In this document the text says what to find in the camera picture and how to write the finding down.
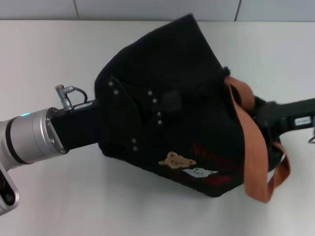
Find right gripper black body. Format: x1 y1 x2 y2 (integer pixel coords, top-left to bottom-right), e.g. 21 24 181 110
256 97 315 139

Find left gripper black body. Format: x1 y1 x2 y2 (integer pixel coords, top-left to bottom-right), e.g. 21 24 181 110
48 78 144 158

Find black food bag orange handles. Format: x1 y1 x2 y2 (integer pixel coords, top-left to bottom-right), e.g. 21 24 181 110
94 13 291 204

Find left gripper cable metal plug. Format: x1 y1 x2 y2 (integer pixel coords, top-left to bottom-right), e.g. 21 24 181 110
54 85 89 113

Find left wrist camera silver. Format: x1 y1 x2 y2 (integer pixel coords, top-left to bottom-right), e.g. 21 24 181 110
0 162 20 217

